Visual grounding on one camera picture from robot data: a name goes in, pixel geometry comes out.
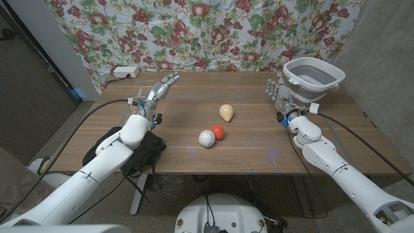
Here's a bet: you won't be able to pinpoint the white baseball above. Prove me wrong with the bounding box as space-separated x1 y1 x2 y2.
198 129 217 148

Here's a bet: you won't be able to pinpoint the beige toy pear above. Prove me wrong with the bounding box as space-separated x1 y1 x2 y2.
219 104 235 126

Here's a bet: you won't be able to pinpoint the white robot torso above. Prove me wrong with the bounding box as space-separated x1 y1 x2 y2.
174 193 268 233

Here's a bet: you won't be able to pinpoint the black yellow rimmed object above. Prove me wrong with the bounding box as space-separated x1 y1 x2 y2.
37 155 52 175

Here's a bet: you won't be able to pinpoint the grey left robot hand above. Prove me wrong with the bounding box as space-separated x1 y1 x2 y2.
137 72 180 126

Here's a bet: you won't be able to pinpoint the white power strip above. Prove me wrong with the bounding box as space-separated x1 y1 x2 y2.
113 66 141 78

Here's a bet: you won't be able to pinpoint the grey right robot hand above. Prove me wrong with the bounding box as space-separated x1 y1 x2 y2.
265 71 300 126

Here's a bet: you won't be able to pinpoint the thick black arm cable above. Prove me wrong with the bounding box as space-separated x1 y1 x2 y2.
0 98 130 224
318 111 414 188

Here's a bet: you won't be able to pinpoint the grey tape strip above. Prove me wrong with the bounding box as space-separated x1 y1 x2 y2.
168 93 268 100

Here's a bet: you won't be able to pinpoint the clear plastic clamshell container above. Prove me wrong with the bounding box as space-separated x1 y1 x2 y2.
122 79 159 119

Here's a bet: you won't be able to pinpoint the table leg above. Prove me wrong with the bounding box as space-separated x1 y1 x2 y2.
129 173 148 216
292 174 314 218

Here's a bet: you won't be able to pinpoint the white grey collapsible tub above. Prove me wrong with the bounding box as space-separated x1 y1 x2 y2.
282 56 346 109

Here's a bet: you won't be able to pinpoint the black shorts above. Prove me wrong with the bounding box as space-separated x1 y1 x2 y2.
82 126 168 177

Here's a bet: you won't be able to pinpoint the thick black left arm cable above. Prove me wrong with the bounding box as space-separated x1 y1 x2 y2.
0 98 130 224

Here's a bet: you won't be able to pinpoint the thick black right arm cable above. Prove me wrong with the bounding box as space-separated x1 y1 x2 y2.
318 111 414 188

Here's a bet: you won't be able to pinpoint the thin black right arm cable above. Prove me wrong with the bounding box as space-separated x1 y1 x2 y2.
268 126 329 221

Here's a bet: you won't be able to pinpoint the red ball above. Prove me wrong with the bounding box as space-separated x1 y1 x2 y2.
211 125 226 140

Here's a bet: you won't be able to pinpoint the person leg in brown trousers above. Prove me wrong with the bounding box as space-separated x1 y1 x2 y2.
0 147 49 214

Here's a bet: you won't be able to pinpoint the black cabinet handle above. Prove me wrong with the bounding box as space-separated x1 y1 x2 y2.
0 28 17 42

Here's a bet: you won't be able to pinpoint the floral fruit print backdrop cloth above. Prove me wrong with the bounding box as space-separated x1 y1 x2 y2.
43 0 365 93

